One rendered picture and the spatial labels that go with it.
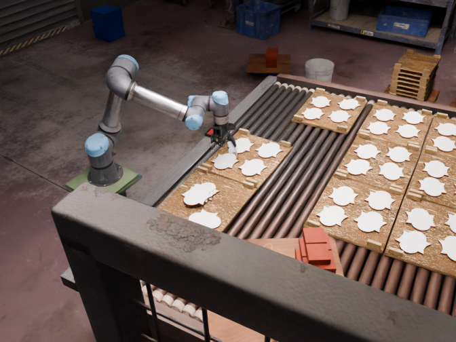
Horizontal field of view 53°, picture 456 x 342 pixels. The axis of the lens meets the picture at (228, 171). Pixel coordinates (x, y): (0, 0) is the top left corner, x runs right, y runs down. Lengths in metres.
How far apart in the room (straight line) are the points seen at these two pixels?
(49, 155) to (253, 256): 4.33
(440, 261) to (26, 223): 2.89
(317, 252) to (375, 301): 1.26
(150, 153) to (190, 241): 4.03
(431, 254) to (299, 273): 1.90
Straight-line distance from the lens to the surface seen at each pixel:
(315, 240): 1.51
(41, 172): 4.34
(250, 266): 0.23
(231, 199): 2.22
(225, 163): 2.44
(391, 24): 6.55
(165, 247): 0.24
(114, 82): 2.15
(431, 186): 2.45
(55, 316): 3.15
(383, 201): 2.28
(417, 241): 2.13
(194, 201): 2.18
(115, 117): 2.41
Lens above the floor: 2.38
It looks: 37 degrees down
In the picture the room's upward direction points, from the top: 2 degrees counter-clockwise
